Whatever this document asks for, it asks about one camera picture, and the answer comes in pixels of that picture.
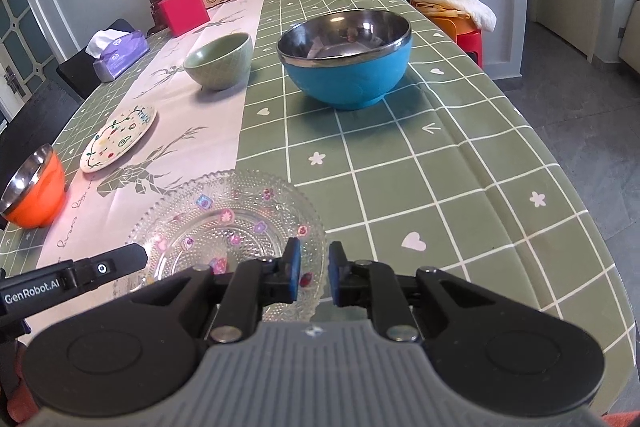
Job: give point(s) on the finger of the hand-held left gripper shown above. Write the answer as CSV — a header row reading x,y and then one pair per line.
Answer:
x,y
120,262

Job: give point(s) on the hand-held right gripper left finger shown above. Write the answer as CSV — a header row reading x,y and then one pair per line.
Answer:
x,y
295,272

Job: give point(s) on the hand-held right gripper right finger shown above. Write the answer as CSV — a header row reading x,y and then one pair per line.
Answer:
x,y
335,277

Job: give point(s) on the clear patterned glass plate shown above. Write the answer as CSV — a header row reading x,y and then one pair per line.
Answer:
x,y
225,217

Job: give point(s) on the green ceramic bowl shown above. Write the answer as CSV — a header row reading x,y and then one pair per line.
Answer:
x,y
220,72

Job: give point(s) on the orange steel bowl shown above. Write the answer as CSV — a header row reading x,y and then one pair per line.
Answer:
x,y
37,202

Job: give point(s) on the painted white plate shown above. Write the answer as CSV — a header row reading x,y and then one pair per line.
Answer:
x,y
115,139

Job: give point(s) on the green checked tablecloth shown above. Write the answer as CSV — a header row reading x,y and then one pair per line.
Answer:
x,y
450,157

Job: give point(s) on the pink deer table runner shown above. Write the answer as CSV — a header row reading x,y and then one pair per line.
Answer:
x,y
210,107

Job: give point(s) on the blue steel bowl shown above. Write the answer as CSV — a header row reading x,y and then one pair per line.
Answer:
x,y
350,77

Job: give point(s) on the purple tissue pack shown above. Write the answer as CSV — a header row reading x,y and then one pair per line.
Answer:
x,y
122,54

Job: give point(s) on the metal door latch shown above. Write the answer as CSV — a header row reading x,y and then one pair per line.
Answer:
x,y
15,82

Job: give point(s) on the red box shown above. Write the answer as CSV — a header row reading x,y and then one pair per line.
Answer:
x,y
185,12

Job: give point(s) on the red stool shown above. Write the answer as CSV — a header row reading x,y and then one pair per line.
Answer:
x,y
472,44

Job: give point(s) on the glass panel cabinet door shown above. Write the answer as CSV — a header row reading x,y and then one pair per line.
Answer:
x,y
20,7

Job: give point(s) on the orange stool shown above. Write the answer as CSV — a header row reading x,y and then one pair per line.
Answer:
x,y
447,24

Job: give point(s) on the white cloth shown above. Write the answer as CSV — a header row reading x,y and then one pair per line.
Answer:
x,y
460,4

